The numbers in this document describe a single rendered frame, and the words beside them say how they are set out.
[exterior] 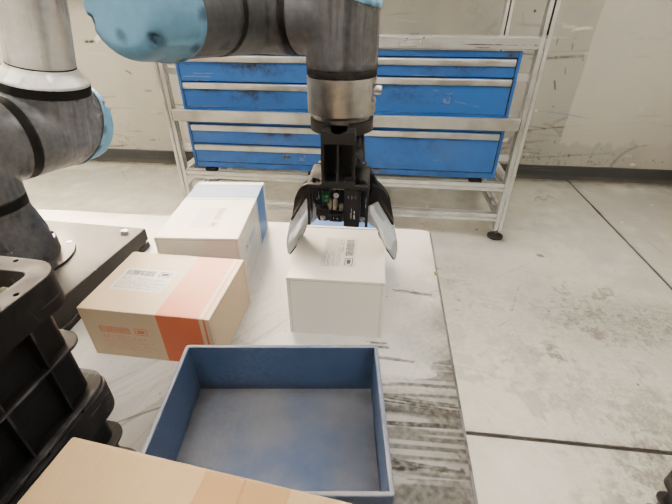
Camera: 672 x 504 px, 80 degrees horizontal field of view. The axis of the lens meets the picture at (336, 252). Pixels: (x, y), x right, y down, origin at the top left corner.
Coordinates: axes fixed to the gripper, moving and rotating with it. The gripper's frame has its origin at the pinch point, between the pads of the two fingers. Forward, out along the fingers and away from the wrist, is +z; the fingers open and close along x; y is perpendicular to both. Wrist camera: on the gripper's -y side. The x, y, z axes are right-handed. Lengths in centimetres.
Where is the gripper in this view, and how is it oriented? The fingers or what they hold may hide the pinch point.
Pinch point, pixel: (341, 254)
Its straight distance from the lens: 57.4
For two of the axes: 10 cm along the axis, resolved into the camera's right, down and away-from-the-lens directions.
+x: 10.0, 0.5, -0.8
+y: -0.9, 5.4, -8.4
